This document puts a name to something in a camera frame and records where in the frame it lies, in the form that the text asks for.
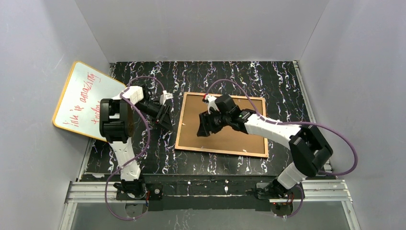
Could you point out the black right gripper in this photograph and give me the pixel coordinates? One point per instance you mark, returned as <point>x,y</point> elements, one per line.
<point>209,122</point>

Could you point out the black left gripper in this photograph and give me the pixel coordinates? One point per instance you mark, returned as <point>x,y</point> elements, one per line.
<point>162,112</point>

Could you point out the brown cardboard backing board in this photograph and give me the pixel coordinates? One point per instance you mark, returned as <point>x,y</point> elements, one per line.
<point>222,133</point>

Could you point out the wooden picture frame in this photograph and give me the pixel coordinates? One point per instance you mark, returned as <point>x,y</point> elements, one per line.
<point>219,152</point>

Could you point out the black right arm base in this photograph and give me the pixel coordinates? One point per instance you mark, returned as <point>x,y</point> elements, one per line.
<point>285,197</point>

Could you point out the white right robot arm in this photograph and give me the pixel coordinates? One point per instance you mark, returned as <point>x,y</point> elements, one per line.
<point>308,147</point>

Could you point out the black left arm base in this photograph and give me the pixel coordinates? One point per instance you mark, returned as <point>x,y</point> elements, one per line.
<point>138,190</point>

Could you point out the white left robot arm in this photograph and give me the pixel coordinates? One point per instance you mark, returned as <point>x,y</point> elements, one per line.
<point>117,127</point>

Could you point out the yellow-rimmed whiteboard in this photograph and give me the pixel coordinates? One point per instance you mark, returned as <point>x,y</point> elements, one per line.
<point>78,109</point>

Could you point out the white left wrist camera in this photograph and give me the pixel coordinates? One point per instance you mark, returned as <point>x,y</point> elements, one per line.
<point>165,96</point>

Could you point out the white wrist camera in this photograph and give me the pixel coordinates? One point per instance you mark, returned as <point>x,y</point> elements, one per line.
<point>211,105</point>
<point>165,96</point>

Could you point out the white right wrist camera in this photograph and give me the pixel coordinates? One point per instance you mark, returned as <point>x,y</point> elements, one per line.
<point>211,105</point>

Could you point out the aluminium front rail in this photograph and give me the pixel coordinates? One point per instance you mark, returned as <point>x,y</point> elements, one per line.
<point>181,202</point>

